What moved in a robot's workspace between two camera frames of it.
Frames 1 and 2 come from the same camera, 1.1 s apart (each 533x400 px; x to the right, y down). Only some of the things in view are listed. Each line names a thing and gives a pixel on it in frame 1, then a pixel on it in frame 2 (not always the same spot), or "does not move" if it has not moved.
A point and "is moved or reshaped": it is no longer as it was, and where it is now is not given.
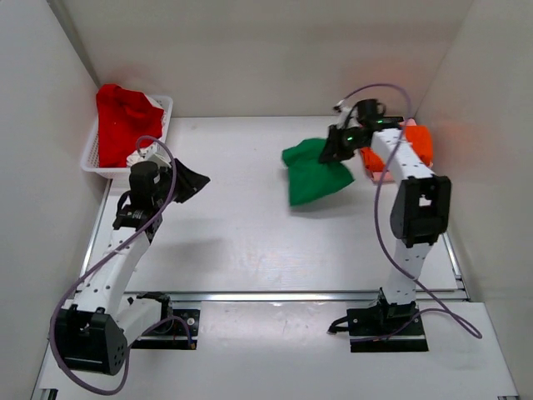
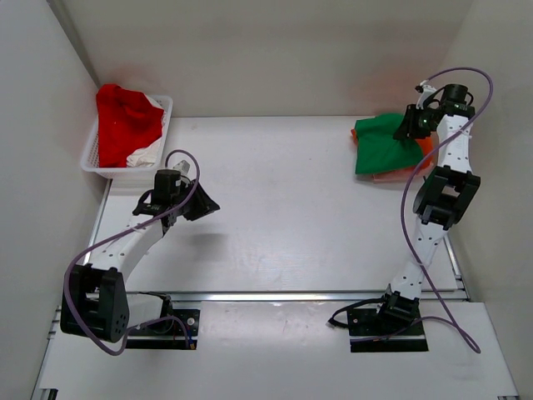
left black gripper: [176, 180] → [194, 202]
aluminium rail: [290, 297] does not move
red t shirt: [126, 119] does not move
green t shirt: [308, 177] is moved or reshaped
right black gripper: [334, 144] → [415, 122]
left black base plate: [178, 331] does not move
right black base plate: [389, 327] does not move
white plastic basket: [90, 157] does not move
